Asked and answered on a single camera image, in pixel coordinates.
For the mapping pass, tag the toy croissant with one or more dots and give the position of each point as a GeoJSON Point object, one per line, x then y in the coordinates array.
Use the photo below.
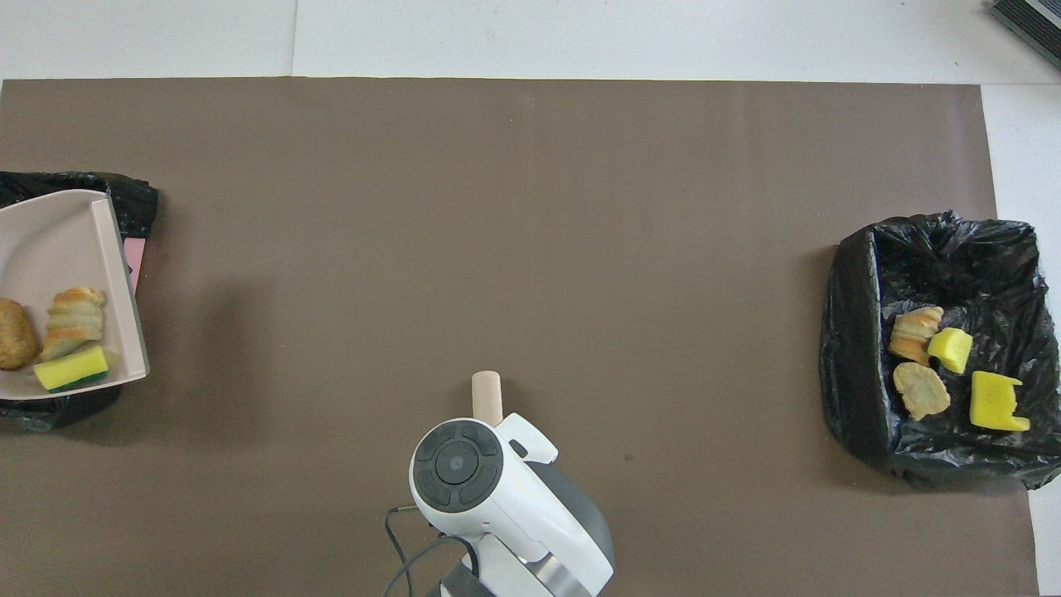
{"type": "Point", "coordinates": [914, 332]}
{"type": "Point", "coordinates": [75, 323]}

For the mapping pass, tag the yellow sponge green backing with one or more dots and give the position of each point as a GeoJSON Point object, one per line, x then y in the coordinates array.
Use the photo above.
{"type": "Point", "coordinates": [951, 350]}
{"type": "Point", "coordinates": [70, 371]}

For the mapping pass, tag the beige plastic dustpan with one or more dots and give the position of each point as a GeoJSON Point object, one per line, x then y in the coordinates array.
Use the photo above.
{"type": "Point", "coordinates": [58, 249]}

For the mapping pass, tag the notched yellow sponge piece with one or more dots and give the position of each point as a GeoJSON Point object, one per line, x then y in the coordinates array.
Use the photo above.
{"type": "Point", "coordinates": [995, 402]}

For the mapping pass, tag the brown toy croquette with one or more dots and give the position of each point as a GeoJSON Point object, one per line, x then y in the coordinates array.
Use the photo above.
{"type": "Point", "coordinates": [16, 336]}

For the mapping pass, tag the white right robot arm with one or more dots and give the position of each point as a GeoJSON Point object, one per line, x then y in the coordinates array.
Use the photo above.
{"type": "Point", "coordinates": [497, 514]}

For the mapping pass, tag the black bag lined pink bin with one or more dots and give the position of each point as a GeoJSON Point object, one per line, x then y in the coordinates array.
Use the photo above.
{"type": "Point", "coordinates": [133, 207]}

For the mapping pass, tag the brown table mat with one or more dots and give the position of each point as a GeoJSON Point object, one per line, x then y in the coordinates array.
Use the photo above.
{"type": "Point", "coordinates": [497, 207]}

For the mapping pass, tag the dark grey ribbed device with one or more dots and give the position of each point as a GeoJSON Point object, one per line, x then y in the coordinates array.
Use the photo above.
{"type": "Point", "coordinates": [1036, 21]}

